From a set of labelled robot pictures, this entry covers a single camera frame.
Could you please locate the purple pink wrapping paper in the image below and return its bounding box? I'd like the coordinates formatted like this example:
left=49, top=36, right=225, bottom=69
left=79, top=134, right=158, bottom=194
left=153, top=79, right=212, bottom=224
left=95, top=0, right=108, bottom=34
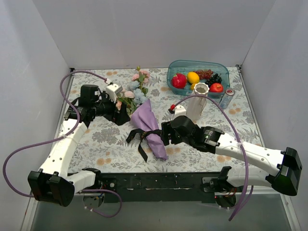
left=131, top=100, right=167, bottom=160

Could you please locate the white pink flower stem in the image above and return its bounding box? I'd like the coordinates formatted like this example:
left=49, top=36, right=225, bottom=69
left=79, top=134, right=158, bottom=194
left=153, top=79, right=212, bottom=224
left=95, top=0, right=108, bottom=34
left=117, top=90, right=135, bottom=108

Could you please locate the white ribbed vase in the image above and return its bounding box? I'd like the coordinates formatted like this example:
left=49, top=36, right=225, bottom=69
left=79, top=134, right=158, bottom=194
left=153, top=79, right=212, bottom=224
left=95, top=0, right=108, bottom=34
left=186, top=83, right=209, bottom=121

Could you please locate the black ribbon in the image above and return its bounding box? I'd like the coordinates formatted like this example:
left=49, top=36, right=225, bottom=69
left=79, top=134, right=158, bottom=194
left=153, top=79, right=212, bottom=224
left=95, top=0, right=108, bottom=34
left=126, top=128, right=163, bottom=162

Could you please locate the blue flower stem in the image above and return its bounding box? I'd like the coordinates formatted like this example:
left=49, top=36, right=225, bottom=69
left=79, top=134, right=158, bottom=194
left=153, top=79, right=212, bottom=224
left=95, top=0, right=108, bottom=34
left=128, top=83, right=148, bottom=105

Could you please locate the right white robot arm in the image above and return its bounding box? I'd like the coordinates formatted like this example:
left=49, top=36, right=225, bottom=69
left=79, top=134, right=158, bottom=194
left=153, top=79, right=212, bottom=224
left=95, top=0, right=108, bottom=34
left=161, top=115, right=302, bottom=196

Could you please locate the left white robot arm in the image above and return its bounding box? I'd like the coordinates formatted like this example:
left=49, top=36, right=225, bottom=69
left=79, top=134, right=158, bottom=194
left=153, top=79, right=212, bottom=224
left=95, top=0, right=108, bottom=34
left=27, top=83, right=130, bottom=207

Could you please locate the peach flower stem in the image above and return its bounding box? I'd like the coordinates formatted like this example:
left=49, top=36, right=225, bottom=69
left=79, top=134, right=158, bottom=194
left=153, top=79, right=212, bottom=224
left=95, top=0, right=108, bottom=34
left=115, top=100, right=130, bottom=115

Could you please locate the floral tablecloth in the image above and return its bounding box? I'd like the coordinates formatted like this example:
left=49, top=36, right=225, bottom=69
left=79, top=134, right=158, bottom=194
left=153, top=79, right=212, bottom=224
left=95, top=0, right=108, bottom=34
left=68, top=67, right=264, bottom=173

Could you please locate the pink flower stem with bud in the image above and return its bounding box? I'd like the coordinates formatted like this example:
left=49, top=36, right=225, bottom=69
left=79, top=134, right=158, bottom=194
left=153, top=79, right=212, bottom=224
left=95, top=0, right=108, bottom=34
left=131, top=66, right=150, bottom=95

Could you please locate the red dragon fruit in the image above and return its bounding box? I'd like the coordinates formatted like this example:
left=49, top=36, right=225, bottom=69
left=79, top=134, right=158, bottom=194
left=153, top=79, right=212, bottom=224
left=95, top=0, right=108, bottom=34
left=171, top=73, right=187, bottom=89

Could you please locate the red apple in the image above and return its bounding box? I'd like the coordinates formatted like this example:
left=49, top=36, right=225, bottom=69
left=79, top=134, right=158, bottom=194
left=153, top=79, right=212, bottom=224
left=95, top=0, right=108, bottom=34
left=209, top=83, right=224, bottom=93

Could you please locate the red grapes bunch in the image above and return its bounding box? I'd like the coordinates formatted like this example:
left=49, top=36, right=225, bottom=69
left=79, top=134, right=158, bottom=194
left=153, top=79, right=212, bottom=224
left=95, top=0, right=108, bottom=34
left=195, top=69, right=213, bottom=79

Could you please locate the silver drink can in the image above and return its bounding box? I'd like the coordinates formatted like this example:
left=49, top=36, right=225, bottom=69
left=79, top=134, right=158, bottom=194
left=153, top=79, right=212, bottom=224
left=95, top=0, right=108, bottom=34
left=219, top=88, right=235, bottom=109

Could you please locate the black grapes bunch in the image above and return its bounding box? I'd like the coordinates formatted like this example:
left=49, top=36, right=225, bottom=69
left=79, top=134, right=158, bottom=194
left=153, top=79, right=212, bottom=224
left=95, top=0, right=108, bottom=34
left=205, top=73, right=222, bottom=87

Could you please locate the teal plastic basket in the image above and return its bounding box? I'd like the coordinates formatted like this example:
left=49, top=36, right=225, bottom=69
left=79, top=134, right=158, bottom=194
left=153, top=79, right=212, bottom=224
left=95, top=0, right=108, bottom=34
left=167, top=60, right=230, bottom=99

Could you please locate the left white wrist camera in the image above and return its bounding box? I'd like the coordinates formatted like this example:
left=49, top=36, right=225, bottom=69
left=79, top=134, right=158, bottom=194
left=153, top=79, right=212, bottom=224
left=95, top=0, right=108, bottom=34
left=105, top=83, right=123, bottom=103

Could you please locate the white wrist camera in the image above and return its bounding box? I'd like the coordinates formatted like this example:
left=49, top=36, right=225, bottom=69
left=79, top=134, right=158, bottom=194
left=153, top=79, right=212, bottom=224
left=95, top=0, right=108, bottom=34
left=105, top=83, right=123, bottom=103
left=168, top=104, right=186, bottom=119

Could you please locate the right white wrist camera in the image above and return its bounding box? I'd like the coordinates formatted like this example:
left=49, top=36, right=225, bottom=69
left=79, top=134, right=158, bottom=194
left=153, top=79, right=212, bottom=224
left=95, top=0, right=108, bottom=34
left=168, top=104, right=186, bottom=119

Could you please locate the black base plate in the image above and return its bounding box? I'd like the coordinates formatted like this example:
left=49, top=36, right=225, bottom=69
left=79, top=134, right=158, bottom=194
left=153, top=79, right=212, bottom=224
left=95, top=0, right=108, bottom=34
left=74, top=172, right=248, bottom=203

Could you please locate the aluminium frame rail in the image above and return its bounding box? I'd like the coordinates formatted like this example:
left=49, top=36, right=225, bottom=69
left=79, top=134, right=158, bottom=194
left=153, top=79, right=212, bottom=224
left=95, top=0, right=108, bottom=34
left=22, top=194, right=300, bottom=231

